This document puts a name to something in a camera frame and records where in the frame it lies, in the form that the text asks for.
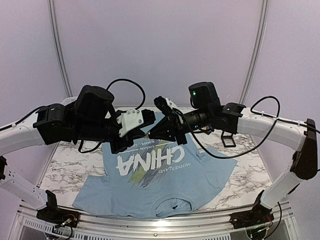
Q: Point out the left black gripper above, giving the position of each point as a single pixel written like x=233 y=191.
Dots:
x=128 y=142

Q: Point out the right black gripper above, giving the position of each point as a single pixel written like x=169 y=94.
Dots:
x=161 y=131

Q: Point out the light blue printed t-shirt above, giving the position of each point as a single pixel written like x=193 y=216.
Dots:
x=155 y=179

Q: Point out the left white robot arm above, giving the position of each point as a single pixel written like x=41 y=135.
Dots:
x=91 y=117

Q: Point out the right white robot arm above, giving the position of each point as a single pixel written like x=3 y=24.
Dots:
x=236 y=118

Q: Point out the open black brooch box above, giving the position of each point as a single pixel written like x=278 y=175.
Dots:
x=206 y=130

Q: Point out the black square box lid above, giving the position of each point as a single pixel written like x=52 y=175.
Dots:
x=227 y=139

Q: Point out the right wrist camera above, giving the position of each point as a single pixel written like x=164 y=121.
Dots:
x=161 y=103

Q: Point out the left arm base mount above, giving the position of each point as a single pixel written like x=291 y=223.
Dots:
x=53 y=214

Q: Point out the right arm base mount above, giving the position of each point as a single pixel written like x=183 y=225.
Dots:
x=259 y=214

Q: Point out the aluminium front rail frame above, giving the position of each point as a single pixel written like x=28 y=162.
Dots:
x=201 y=225

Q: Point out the left wall aluminium profile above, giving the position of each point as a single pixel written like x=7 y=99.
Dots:
x=58 y=47

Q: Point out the wall aluminium profile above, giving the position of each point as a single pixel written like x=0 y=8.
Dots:
x=258 y=42
x=58 y=47

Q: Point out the right wall aluminium profile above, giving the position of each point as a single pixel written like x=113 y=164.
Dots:
x=258 y=42

